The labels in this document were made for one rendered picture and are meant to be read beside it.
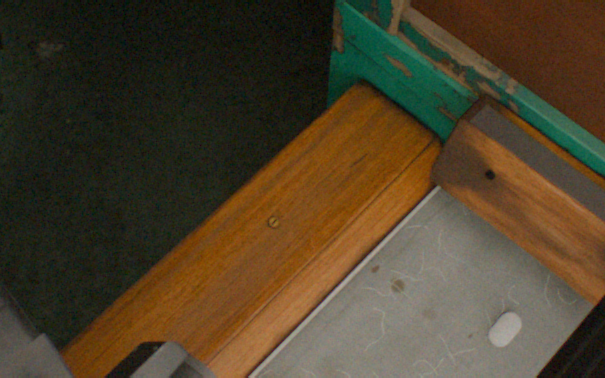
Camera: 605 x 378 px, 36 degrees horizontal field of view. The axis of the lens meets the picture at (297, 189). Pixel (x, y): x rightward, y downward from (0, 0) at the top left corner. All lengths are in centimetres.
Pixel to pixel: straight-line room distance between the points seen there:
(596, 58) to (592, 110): 5
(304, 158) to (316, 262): 10
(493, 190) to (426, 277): 10
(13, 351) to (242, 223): 29
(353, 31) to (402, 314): 25
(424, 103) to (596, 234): 20
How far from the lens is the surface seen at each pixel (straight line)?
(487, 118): 75
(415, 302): 80
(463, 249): 83
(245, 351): 77
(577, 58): 70
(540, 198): 74
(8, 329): 56
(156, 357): 62
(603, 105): 72
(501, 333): 79
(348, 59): 88
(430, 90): 82
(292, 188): 81
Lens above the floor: 148
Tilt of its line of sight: 62 degrees down
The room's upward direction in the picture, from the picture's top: 2 degrees clockwise
